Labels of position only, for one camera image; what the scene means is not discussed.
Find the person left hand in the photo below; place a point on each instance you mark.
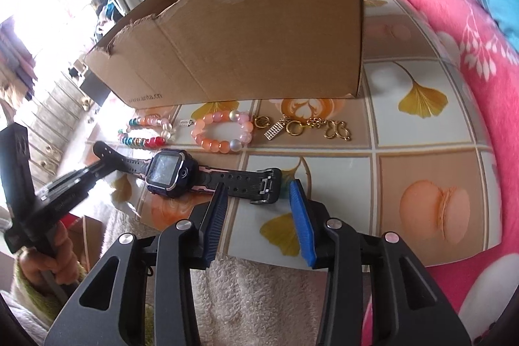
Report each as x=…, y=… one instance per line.
x=48, y=256

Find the white fluffy towel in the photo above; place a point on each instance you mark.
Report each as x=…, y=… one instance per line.
x=238, y=302

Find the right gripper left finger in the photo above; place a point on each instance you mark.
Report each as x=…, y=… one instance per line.
x=108, y=307

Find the small silver charm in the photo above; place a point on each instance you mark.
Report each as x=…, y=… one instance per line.
x=186, y=122

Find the patterned tile table mat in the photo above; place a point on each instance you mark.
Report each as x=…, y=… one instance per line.
x=409, y=153

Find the pink floral blanket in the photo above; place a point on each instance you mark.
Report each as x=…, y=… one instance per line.
x=484, y=289

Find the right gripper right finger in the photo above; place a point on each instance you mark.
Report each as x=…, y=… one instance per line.
x=408, y=307

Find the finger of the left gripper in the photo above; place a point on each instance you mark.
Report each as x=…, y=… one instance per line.
x=101, y=171

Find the green shaggy cloth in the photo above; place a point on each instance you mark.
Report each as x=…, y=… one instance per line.
x=31, y=291

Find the purple black smart watch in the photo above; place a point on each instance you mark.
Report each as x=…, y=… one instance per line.
x=173, y=173

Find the brown cardboard box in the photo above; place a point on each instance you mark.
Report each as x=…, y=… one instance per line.
x=168, y=52

